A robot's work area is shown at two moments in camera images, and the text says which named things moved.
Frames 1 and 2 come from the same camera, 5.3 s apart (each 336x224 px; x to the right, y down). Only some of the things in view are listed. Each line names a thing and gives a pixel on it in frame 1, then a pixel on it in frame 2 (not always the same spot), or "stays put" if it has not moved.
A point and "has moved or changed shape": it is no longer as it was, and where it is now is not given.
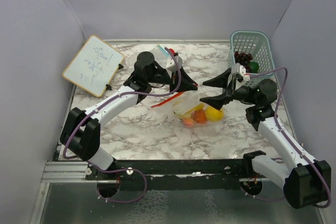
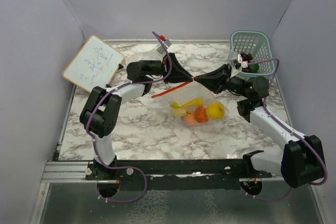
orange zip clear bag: x=191 y=112 has moved or changed shape
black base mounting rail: x=167 y=174 stays put
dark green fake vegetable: x=254 y=66 stays put
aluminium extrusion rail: x=79 y=172 stays put
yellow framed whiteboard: x=94 y=65 stays put
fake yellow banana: x=188 y=115 → x=193 y=103
